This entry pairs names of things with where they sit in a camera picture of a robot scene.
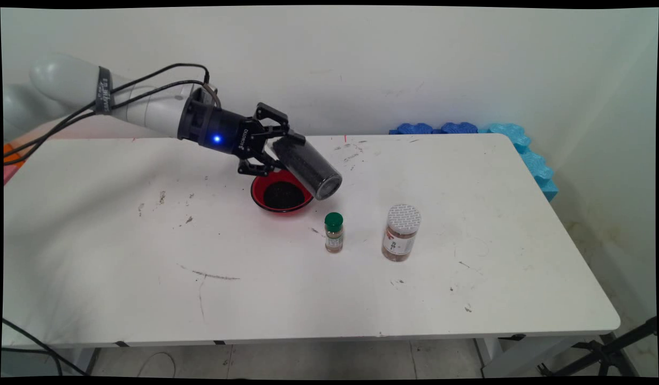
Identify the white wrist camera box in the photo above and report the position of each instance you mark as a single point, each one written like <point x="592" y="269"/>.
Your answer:
<point x="207" y="93"/>

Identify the light blue foam mat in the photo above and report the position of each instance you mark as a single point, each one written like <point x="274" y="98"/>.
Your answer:
<point x="538" y="171"/>

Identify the black tripod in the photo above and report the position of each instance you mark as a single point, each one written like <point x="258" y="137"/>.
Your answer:
<point x="607" y="353"/>

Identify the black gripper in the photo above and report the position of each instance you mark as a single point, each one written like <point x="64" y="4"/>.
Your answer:
<point x="217" y="133"/>

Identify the white table leg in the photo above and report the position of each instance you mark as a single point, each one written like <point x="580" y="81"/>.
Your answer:
<point x="83" y="361"/>
<point x="522" y="355"/>

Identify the orange object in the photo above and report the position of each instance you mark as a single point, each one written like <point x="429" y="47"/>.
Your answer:
<point x="11" y="155"/>

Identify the clear jar of black seeds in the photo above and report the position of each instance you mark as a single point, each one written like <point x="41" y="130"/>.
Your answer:
<point x="308" y="163"/>

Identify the green-capped spice bottle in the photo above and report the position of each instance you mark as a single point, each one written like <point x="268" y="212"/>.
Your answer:
<point x="334" y="235"/>

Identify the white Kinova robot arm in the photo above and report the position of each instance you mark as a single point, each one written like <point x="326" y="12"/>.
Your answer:
<point x="73" y="80"/>

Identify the pink object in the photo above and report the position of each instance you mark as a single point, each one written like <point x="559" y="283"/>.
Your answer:
<point x="8" y="175"/>

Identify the white-lidded peanut jar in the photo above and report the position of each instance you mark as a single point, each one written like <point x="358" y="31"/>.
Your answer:
<point x="399" y="240"/>

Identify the black seeds pile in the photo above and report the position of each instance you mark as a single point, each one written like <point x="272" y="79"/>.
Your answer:
<point x="284" y="197"/>

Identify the red bowl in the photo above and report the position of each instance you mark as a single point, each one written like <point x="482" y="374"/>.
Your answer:
<point x="257" y="193"/>

